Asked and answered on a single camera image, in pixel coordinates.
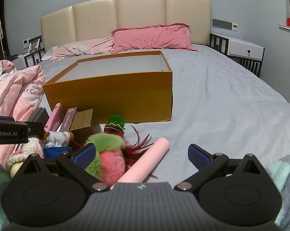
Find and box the pink tube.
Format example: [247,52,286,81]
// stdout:
[110,138,170,190]

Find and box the purple slim box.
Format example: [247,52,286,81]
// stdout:
[59,107,78,133]

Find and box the pink quilt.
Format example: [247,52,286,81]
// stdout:
[0,60,46,164]

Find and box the beige padded headboard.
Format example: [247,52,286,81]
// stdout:
[40,0,212,53]

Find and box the red feather toy green hat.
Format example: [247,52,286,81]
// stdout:
[100,115,160,180]

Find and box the orange cardboard box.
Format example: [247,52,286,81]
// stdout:
[43,50,173,124]

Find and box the doll with blue clothes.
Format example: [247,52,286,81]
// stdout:
[40,129,75,159]

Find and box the light pink pillow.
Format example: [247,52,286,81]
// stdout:
[50,37,115,63]

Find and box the small brown cardboard box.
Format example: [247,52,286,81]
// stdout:
[69,109,95,147]

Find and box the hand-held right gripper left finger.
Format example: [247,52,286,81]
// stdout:
[22,143,110,193]

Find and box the white black nightstand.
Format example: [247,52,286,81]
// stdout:
[209,33,266,77]
[9,48,46,71]

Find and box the pink flat case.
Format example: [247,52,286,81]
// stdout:
[44,103,64,132]

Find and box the teal plaid blanket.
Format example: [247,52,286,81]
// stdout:
[0,151,290,231]

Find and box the white cloth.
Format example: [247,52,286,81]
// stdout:
[41,46,60,60]

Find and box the dark wall switch panel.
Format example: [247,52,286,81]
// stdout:
[212,18,233,29]

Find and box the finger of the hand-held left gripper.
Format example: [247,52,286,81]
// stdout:
[28,121,46,136]

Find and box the photo frame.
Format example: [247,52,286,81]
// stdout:
[28,36,42,51]

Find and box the pink green plush toy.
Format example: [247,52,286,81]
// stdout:
[84,133,127,187]

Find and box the black box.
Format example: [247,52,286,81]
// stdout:
[27,107,50,128]

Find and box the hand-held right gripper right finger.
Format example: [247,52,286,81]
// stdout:
[174,144,266,193]

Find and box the dark pink pillow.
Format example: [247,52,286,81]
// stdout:
[111,23,199,54]

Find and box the white bunny plush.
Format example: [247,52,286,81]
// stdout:
[5,136,44,177]

